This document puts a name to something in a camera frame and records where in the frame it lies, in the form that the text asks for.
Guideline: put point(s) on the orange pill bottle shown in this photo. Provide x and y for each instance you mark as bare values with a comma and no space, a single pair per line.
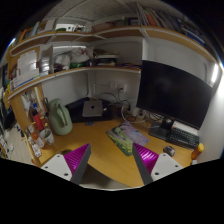
197,151

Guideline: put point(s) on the green water jug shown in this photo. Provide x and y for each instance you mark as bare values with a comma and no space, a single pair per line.
59,117

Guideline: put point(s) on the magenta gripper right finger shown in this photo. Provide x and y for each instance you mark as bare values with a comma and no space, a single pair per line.
153,166

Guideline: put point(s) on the floral mouse pad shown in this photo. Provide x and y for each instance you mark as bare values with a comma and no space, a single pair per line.
125,135

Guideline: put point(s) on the red bottle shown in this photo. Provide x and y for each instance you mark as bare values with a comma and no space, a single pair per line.
37,119

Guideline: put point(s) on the black keyboard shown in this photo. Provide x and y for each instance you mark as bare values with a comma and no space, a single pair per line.
182,138

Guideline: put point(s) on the white mug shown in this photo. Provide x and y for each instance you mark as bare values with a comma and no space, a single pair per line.
47,136

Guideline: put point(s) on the silver mini computer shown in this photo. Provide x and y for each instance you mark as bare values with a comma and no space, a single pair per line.
92,108

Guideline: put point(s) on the wooden wall shelf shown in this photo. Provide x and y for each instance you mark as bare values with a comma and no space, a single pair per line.
44,43

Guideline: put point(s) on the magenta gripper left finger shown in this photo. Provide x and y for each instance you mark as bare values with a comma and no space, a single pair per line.
71,166

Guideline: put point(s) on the black computer monitor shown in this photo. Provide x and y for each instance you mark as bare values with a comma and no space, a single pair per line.
173,93

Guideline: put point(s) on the grey computer mouse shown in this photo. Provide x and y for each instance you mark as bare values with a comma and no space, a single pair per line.
169,150

